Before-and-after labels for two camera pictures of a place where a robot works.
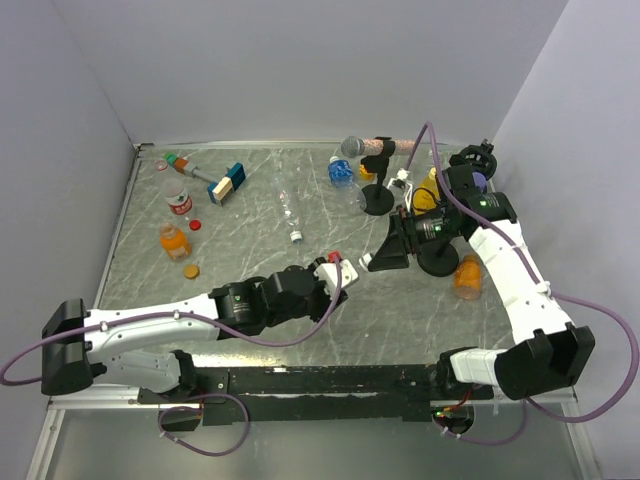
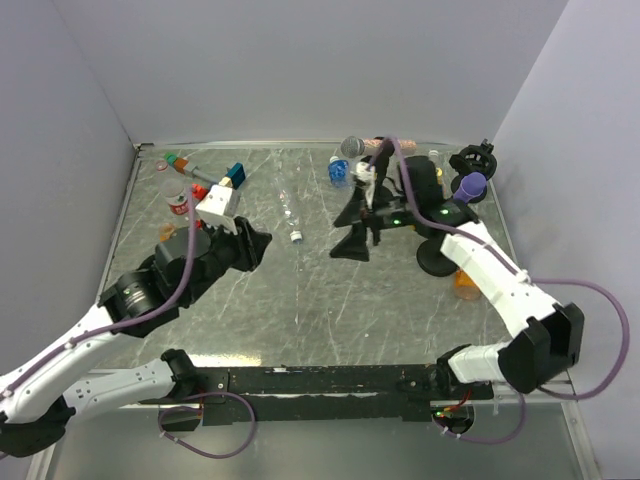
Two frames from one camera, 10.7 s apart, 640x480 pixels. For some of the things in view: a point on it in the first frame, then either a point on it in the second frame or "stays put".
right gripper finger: x=398 y=228 -> x=353 y=212
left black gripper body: x=322 y=303 -> x=229 y=250
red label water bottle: x=177 y=197 stays put
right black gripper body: x=430 y=227 -> x=391 y=219
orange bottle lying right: x=468 y=278 stays put
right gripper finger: x=391 y=255 -> x=354 y=245
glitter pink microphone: x=355 y=147 stays put
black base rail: x=317 y=392 stays put
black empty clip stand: x=479 y=157 stays put
